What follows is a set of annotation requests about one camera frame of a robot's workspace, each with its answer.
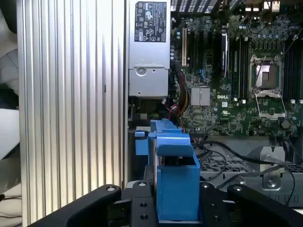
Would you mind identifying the thin metal locking lever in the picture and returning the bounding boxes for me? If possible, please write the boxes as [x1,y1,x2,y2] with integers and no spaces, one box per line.
[254,56,266,88]

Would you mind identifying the silver chipset heatsink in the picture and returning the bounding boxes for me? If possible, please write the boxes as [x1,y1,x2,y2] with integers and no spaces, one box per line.
[190,87,211,106]

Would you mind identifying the thick black disk wire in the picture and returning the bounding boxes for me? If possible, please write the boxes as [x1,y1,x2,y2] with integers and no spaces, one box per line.
[202,140,303,208]

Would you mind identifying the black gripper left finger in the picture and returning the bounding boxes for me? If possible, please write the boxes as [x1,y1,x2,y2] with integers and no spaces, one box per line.
[28,181,157,227]

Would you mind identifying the dark grey PC case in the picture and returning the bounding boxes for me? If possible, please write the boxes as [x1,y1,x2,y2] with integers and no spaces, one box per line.
[122,0,303,210]

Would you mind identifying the metal disk bay cage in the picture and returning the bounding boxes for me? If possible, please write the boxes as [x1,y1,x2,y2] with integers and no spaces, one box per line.
[198,136,303,209]

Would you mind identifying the CPU socket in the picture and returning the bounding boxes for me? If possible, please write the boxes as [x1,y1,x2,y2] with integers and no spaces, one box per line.
[248,54,284,92]

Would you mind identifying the metal socket cover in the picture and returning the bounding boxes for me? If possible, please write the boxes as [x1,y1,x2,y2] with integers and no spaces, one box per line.
[254,91,287,121]

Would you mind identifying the green Dell motherboard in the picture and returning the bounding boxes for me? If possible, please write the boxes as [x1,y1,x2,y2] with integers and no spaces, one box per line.
[170,9,303,137]

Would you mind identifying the white expansion slot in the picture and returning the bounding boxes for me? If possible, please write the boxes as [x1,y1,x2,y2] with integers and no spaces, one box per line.
[181,28,188,67]

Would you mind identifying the silver power supply unit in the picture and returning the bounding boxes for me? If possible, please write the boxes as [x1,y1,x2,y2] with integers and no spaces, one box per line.
[127,0,171,98]

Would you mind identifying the black RAM slot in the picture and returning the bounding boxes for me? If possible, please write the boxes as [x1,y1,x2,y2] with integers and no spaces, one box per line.
[237,37,243,100]
[242,37,249,100]

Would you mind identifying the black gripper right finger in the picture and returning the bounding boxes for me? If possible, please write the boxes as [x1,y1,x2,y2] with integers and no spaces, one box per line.
[199,182,303,227]

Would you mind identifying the red yellow power wire bundle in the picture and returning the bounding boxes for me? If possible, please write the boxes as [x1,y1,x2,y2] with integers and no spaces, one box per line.
[169,63,191,120]

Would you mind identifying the black expansion card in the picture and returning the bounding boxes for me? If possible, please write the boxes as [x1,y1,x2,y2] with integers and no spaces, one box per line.
[221,31,231,78]

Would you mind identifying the thin black disk wire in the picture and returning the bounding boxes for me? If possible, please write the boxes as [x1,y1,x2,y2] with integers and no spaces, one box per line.
[200,148,228,183]

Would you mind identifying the hard disk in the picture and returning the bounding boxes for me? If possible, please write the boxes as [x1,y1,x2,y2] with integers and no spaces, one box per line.
[134,119,202,224]

